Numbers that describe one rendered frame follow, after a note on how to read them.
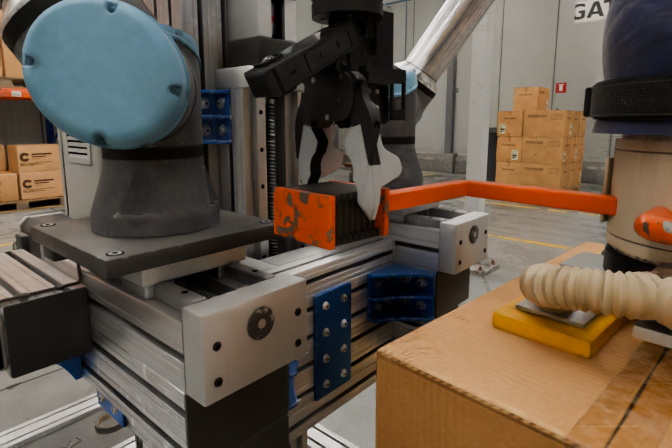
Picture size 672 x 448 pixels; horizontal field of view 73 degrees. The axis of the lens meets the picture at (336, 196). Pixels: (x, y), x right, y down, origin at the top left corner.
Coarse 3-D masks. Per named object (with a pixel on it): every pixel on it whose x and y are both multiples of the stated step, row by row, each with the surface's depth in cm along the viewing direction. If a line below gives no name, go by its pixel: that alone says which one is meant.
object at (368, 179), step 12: (348, 132) 44; (360, 132) 43; (348, 144) 44; (360, 144) 43; (348, 156) 44; (360, 156) 43; (384, 156) 45; (396, 156) 47; (360, 168) 43; (372, 168) 43; (384, 168) 45; (396, 168) 46; (360, 180) 43; (372, 180) 43; (384, 180) 45; (360, 192) 44; (372, 192) 43; (360, 204) 44; (372, 204) 44; (372, 216) 44
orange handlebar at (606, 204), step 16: (400, 192) 53; (416, 192) 55; (432, 192) 57; (448, 192) 60; (464, 192) 63; (480, 192) 62; (496, 192) 60; (512, 192) 58; (528, 192) 57; (544, 192) 56; (560, 192) 54; (576, 192) 53; (400, 208) 53; (560, 208) 55; (576, 208) 53; (592, 208) 52; (608, 208) 51; (656, 208) 44; (640, 224) 40; (656, 224) 39; (656, 240) 39
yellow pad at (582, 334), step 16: (512, 304) 51; (528, 304) 50; (496, 320) 49; (512, 320) 48; (528, 320) 47; (544, 320) 47; (560, 320) 47; (576, 320) 46; (592, 320) 47; (608, 320) 47; (624, 320) 50; (528, 336) 47; (544, 336) 46; (560, 336) 44; (576, 336) 44; (592, 336) 44; (608, 336) 46; (576, 352) 43; (592, 352) 43
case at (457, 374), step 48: (432, 336) 47; (480, 336) 48; (624, 336) 48; (384, 384) 45; (432, 384) 40; (480, 384) 39; (528, 384) 39; (576, 384) 39; (624, 384) 39; (384, 432) 45; (432, 432) 41; (480, 432) 37; (528, 432) 34; (576, 432) 33; (624, 432) 33
